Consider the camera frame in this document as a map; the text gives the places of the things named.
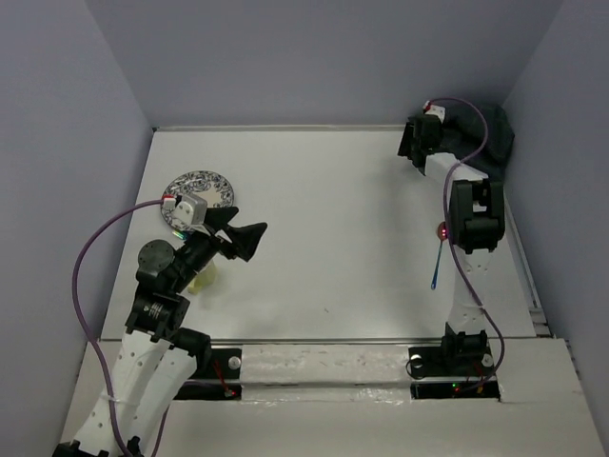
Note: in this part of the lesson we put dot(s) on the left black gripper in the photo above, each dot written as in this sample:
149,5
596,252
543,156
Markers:
245,239

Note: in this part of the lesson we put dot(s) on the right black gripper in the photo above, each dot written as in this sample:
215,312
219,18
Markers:
408,137

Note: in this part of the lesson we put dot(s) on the dark grey checked cloth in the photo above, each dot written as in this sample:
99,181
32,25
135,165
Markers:
463,132

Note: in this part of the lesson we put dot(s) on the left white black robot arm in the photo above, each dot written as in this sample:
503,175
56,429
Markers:
157,354

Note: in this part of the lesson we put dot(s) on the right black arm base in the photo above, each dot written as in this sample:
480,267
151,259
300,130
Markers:
433,378

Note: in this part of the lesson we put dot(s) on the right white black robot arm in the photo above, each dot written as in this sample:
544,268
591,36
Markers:
472,227

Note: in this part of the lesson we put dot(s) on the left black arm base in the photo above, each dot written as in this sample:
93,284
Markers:
215,380

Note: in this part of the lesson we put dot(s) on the blue white patterned plate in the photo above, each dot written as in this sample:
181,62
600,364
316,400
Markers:
210,186

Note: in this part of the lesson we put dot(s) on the iridescent green fork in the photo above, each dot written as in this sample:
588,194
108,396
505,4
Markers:
179,234

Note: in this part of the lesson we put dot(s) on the pale yellow cup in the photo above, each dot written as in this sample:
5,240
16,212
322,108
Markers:
203,279

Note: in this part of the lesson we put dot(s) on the white foam strip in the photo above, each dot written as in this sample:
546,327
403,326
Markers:
324,365

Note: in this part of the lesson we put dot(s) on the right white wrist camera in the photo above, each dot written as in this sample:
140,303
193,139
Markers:
435,110

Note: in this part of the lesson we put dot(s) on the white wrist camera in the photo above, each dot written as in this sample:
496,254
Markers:
184,212
435,110

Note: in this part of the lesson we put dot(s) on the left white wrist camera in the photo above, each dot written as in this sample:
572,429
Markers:
184,212

